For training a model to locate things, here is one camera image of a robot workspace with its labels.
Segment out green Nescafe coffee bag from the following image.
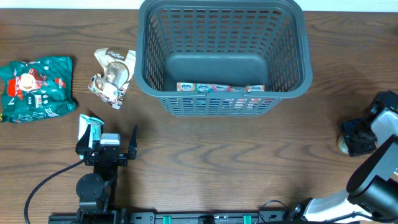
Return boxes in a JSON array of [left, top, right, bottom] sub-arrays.
[[1, 56, 76, 123]]

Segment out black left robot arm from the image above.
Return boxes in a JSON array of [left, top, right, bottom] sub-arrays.
[[75, 126, 137, 224]]

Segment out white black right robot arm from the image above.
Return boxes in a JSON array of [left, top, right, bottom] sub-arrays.
[[286, 91, 397, 223]]

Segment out green lid jar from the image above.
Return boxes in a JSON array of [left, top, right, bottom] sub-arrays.
[[337, 135, 349, 155]]

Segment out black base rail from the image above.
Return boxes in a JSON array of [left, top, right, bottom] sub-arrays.
[[48, 210, 300, 224]]

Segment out blue Kleenex tissue multipack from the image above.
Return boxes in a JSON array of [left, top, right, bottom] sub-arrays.
[[177, 82, 265, 93]]

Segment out grey plastic laundry basket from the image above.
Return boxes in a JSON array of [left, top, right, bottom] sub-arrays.
[[134, 0, 313, 116]]

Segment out beige crumpled snack pouch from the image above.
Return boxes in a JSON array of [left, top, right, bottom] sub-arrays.
[[88, 47, 136, 110]]

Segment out light teal small packet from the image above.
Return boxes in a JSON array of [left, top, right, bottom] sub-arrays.
[[76, 114, 104, 151]]

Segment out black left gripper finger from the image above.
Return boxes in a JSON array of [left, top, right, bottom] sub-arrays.
[[127, 126, 137, 159], [75, 124, 91, 155]]

